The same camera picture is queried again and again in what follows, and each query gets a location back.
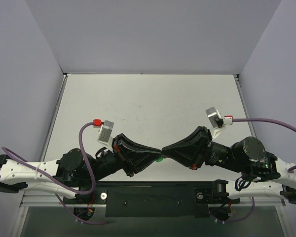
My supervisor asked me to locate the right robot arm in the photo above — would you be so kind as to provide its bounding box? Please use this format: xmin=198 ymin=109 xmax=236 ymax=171
xmin=161 ymin=126 xmax=296 ymax=204

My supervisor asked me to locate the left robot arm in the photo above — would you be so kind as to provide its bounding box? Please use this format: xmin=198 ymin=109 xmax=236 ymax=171
xmin=0 ymin=133 xmax=161 ymax=203

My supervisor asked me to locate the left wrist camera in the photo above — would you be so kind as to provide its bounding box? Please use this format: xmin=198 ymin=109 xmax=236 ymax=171
xmin=97 ymin=120 xmax=114 ymax=147

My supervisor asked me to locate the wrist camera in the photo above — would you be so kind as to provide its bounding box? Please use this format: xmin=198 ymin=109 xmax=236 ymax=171
xmin=205 ymin=107 xmax=224 ymax=129
xmin=97 ymin=120 xmax=114 ymax=147

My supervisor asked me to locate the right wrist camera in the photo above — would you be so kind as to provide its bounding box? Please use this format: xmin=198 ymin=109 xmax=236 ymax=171
xmin=205 ymin=107 xmax=224 ymax=129

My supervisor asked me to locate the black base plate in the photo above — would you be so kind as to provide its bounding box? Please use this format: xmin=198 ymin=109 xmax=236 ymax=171
xmin=63 ymin=180 xmax=240 ymax=218

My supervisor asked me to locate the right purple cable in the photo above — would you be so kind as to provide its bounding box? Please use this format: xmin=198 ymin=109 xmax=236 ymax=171
xmin=233 ymin=118 xmax=296 ymax=173

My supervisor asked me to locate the purple cable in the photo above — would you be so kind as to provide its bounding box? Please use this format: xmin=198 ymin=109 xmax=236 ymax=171
xmin=1 ymin=120 xmax=104 ymax=195
xmin=233 ymin=118 xmax=296 ymax=173

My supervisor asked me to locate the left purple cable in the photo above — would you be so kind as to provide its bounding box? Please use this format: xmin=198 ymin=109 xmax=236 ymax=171
xmin=1 ymin=120 xmax=104 ymax=195

